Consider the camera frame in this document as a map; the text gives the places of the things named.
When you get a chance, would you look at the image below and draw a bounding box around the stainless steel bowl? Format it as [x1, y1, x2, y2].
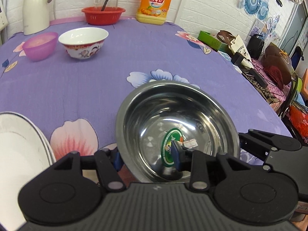
[115, 80, 240, 182]

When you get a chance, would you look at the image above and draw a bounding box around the purple plastic bowl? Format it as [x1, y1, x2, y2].
[23, 32, 58, 62]

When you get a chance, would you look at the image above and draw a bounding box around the white ceramic cartoon bowl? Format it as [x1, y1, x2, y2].
[58, 27, 109, 60]

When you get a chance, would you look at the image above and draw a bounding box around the white plate stack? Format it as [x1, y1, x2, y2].
[1, 112, 56, 230]

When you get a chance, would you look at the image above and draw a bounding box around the brown leather bag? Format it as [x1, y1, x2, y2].
[261, 43, 292, 90]

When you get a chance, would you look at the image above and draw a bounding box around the black power adapter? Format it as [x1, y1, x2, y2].
[231, 52, 268, 88]

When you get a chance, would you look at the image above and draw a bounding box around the white paper bag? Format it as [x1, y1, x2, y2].
[217, 30, 253, 69]

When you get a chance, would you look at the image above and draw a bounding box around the purple floral tablecloth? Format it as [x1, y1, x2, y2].
[1, 19, 290, 158]

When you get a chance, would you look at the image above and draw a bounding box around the green cardboard box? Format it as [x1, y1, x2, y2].
[197, 31, 230, 53]

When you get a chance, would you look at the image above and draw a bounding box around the blue paper fan decoration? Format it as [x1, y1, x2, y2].
[238, 0, 269, 21]

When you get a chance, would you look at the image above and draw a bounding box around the yellow dish soap bottle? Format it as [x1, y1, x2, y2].
[136, 0, 171, 25]

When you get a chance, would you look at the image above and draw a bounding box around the red plastic basket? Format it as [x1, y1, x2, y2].
[81, 7, 126, 26]

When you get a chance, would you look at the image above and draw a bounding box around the white thermos jug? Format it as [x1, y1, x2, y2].
[23, 0, 52, 35]

